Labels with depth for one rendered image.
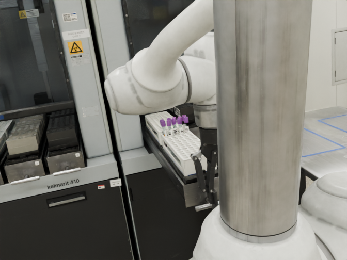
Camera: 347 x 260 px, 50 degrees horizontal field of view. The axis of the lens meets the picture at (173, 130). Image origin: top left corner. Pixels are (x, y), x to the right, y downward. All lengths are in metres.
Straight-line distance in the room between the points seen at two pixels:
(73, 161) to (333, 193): 1.09
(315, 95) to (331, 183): 2.66
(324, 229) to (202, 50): 0.43
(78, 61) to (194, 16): 0.94
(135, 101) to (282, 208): 0.39
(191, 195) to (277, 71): 0.73
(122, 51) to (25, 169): 0.59
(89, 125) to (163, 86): 0.88
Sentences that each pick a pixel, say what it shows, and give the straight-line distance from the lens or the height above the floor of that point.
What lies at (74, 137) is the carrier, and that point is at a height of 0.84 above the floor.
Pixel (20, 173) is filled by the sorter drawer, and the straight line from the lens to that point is 1.54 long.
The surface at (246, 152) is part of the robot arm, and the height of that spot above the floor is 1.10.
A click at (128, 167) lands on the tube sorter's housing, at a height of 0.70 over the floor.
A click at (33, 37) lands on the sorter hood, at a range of 1.52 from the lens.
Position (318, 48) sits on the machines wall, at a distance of 3.23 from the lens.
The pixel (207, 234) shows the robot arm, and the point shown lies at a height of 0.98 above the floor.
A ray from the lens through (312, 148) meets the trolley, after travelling 1.21.
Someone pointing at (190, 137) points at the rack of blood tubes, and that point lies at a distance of 1.25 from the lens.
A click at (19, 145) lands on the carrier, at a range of 1.59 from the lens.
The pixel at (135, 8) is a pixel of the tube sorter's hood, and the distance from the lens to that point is 1.53.
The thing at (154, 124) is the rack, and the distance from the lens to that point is 1.49.
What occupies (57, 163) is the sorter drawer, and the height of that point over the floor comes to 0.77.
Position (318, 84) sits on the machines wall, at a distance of 3.27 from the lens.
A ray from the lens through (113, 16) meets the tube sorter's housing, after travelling 1.53.
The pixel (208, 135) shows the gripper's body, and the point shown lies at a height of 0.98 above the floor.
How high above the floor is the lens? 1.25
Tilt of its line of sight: 17 degrees down
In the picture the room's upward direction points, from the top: 8 degrees counter-clockwise
